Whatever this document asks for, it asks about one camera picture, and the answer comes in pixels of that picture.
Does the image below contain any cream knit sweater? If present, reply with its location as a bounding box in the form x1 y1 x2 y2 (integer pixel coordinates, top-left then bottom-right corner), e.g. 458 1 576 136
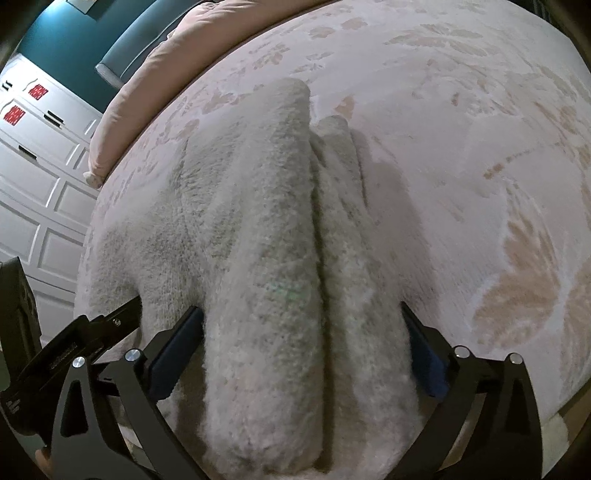
75 78 433 479

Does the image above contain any person's left hand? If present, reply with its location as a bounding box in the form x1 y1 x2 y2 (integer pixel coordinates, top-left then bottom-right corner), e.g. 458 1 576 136
34 447 53 479

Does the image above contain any white floral bedspread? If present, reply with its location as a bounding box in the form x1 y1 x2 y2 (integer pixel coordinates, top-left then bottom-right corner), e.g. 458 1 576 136
73 0 591 480

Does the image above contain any pink pillow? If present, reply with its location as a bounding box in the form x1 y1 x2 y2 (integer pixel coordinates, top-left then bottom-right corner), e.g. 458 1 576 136
83 0 318 189

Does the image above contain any teal upholstered headboard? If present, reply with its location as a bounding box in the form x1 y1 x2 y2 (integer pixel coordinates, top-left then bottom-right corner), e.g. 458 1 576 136
95 0 200 90

